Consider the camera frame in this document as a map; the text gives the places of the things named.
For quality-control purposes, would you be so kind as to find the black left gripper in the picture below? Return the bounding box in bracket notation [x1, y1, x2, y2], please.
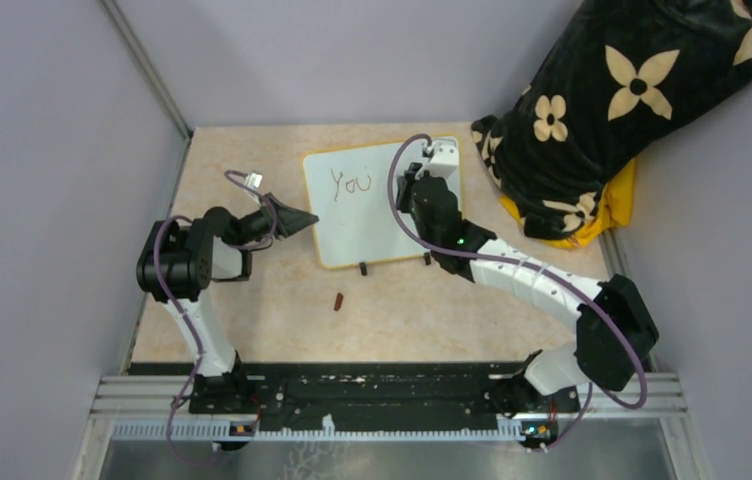
[235, 193, 319, 247]

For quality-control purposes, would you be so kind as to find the yellow framed whiteboard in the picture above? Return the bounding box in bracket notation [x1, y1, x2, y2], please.
[302, 141, 424, 269]

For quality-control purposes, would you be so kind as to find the red marker cap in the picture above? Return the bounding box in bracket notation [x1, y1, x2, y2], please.
[333, 292, 344, 312]

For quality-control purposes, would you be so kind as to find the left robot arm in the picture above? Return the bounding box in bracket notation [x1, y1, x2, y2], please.
[136, 194, 319, 414]

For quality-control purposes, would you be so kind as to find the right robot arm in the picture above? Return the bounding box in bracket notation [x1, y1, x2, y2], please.
[391, 163, 659, 412]

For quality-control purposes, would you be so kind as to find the yellow cloth under blanket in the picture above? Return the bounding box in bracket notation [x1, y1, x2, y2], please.
[498, 158, 638, 249]

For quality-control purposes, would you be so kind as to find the black floral blanket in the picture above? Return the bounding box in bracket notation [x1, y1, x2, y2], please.
[471, 1, 752, 214]

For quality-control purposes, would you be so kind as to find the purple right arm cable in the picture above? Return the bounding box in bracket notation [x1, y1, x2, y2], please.
[386, 134, 650, 454]

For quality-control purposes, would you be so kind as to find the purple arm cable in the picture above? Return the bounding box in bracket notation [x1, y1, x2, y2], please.
[152, 170, 279, 468]
[386, 134, 650, 454]

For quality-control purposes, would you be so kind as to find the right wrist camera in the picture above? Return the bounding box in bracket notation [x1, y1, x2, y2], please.
[415, 140, 460, 180]

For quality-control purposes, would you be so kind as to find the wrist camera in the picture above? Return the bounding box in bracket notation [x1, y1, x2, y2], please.
[415, 140, 460, 180]
[244, 171, 263, 190]

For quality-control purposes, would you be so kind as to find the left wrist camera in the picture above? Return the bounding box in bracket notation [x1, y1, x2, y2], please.
[244, 171, 263, 190]

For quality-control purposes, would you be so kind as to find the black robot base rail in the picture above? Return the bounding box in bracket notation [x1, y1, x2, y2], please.
[127, 360, 579, 442]

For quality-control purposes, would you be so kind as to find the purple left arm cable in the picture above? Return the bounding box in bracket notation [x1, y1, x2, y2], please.
[152, 170, 279, 468]

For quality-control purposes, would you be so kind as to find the aluminium frame post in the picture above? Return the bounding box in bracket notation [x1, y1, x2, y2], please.
[97, 0, 193, 141]

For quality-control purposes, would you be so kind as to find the aluminium frame rail right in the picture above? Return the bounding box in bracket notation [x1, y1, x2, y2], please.
[599, 229, 713, 479]

